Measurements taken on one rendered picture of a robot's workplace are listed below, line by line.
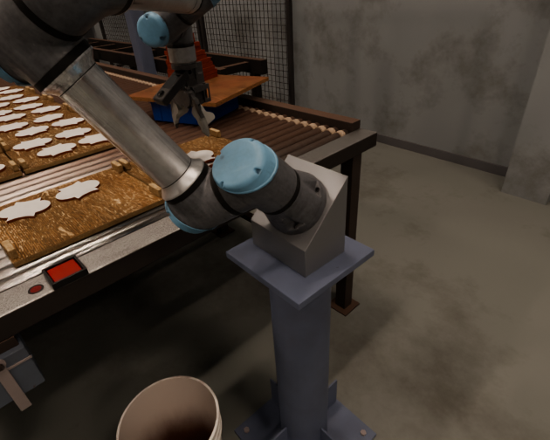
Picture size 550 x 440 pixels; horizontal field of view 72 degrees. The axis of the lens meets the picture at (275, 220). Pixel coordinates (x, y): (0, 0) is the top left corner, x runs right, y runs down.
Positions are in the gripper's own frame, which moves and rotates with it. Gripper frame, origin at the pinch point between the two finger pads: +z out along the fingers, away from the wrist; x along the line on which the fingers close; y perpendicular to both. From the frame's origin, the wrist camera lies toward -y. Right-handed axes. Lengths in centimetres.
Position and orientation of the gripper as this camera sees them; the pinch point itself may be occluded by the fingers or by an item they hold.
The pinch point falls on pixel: (190, 133)
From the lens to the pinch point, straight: 121.4
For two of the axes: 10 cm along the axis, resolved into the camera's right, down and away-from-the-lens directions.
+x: -7.8, -3.0, 5.5
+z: 0.6, 8.4, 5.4
